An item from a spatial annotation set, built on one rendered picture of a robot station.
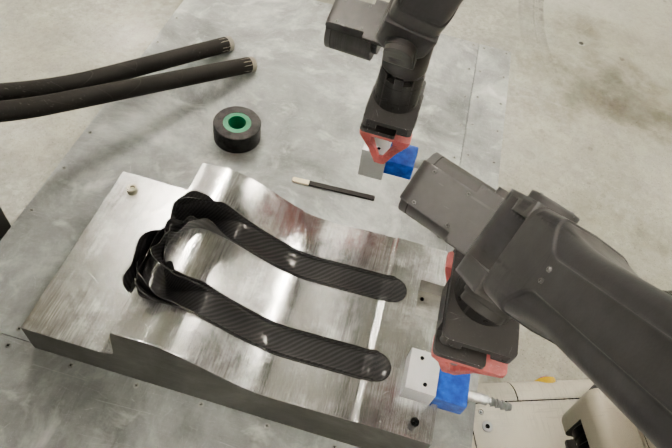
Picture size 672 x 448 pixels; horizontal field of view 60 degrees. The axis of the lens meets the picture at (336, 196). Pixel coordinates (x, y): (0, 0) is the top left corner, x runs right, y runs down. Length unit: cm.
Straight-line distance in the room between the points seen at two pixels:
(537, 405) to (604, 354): 122
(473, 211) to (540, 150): 195
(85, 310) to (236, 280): 19
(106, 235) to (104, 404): 22
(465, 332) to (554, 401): 99
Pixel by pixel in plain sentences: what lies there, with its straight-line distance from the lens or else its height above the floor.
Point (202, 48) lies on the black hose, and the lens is 113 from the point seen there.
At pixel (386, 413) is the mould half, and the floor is 89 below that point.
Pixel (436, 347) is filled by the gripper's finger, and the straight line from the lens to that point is 53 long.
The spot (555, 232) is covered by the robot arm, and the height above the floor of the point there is 131.
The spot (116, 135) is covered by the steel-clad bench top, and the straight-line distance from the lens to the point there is 104.
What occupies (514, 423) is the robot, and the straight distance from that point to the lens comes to 144.
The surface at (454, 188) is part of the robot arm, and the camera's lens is 44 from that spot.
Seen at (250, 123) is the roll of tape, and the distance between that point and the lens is 99.
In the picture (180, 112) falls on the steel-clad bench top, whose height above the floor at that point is 80.
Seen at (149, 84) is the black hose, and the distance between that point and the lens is 101.
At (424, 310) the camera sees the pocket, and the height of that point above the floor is 86.
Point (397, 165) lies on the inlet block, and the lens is 82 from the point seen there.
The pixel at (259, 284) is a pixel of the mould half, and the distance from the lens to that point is 74.
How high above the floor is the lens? 154
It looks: 52 degrees down
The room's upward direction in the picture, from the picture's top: 12 degrees clockwise
